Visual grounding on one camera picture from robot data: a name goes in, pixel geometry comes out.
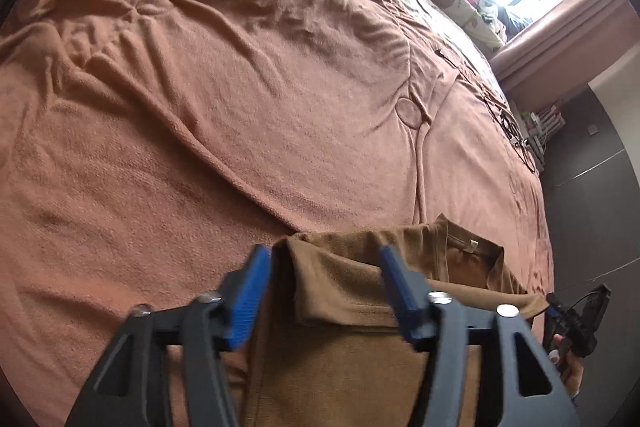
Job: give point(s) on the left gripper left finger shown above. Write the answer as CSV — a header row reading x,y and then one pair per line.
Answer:
x,y
129,385

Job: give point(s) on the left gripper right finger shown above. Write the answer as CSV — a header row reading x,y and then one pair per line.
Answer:
x,y
483,367

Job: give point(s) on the brown t-shirt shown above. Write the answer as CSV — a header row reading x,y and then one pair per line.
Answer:
x,y
326,349

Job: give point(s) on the person's right hand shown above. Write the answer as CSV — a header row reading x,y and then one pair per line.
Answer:
x,y
568,364

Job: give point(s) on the items beside bed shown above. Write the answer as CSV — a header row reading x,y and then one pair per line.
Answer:
x,y
540,128

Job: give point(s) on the pink curtain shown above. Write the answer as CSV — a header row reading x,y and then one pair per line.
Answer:
x,y
564,50

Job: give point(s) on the pink terry bed blanket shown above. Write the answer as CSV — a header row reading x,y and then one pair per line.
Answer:
x,y
146,145

